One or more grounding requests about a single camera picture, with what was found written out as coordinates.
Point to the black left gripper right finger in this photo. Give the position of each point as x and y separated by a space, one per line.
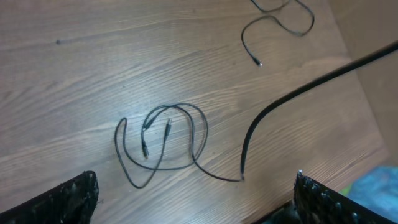
316 203

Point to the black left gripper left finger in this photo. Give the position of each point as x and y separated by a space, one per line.
73 201

